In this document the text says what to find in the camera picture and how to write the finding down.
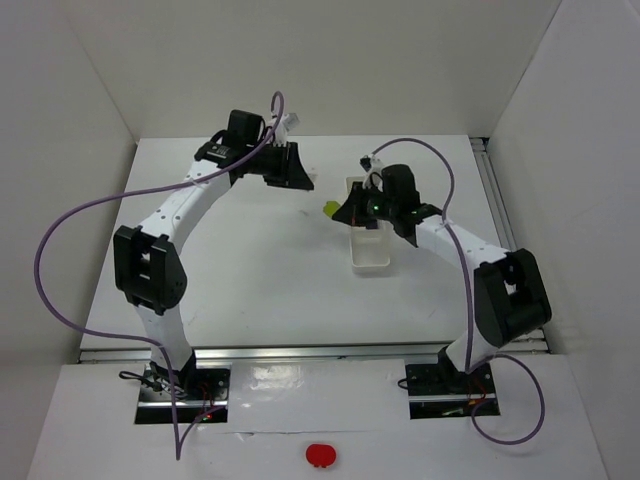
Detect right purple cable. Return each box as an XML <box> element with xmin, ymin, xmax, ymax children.
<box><xmin>369</xmin><ymin>138</ymin><xmax>546</xmax><ymax>445</ymax></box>

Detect green lego brick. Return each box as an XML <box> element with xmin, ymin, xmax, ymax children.
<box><xmin>323</xmin><ymin>200</ymin><xmax>341</xmax><ymax>218</ymax></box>

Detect white three-compartment tray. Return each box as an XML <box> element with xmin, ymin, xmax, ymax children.
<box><xmin>349</xmin><ymin>206</ymin><xmax>391</xmax><ymax>276</ymax></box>

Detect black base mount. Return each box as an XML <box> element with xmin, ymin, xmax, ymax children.
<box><xmin>397</xmin><ymin>364</ymin><xmax>500</xmax><ymax>420</ymax></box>
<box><xmin>118</xmin><ymin>366</ymin><xmax>231</xmax><ymax>425</ymax></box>

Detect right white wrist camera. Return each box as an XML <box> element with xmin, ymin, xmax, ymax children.
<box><xmin>359</xmin><ymin>154</ymin><xmax>385</xmax><ymax>175</ymax></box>

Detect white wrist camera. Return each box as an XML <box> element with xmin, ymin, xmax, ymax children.
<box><xmin>359</xmin><ymin>154</ymin><xmax>385</xmax><ymax>175</ymax></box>
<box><xmin>267</xmin><ymin>113</ymin><xmax>300</xmax><ymax>145</ymax></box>

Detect red round button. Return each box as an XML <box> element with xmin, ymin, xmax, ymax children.
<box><xmin>305</xmin><ymin>443</ymin><xmax>337</xmax><ymax>469</ymax></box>

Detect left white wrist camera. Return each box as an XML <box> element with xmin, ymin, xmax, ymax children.
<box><xmin>267</xmin><ymin>113</ymin><xmax>300</xmax><ymax>145</ymax></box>

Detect aluminium rail right side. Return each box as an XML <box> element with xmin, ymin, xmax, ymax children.
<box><xmin>469</xmin><ymin>137</ymin><xmax>517</xmax><ymax>250</ymax></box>

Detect aluminium rail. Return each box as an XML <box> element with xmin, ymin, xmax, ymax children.
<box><xmin>77</xmin><ymin>341</ymin><xmax>551</xmax><ymax>366</ymax></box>
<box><xmin>469</xmin><ymin>137</ymin><xmax>517</xmax><ymax>250</ymax></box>

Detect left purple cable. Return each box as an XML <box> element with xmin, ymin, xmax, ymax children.
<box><xmin>33</xmin><ymin>90</ymin><xmax>289</xmax><ymax>460</ymax></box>

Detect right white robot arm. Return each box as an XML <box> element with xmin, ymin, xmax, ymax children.
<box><xmin>331</xmin><ymin>157</ymin><xmax>552</xmax><ymax>384</ymax></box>

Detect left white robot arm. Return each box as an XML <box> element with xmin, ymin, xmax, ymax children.
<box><xmin>113</xmin><ymin>110</ymin><xmax>314</xmax><ymax>390</ymax></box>

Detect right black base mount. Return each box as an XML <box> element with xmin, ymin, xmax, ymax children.
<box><xmin>397</xmin><ymin>364</ymin><xmax>500</xmax><ymax>420</ymax></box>

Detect purple cable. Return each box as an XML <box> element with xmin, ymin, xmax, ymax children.
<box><xmin>33</xmin><ymin>90</ymin><xmax>289</xmax><ymax>460</ymax></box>
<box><xmin>369</xmin><ymin>138</ymin><xmax>546</xmax><ymax>445</ymax></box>

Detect aluminium rail front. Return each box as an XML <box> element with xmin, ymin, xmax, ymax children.
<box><xmin>77</xmin><ymin>341</ymin><xmax>551</xmax><ymax>366</ymax></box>

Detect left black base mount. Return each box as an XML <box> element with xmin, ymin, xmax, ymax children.
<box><xmin>118</xmin><ymin>366</ymin><xmax>231</xmax><ymax>425</ymax></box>

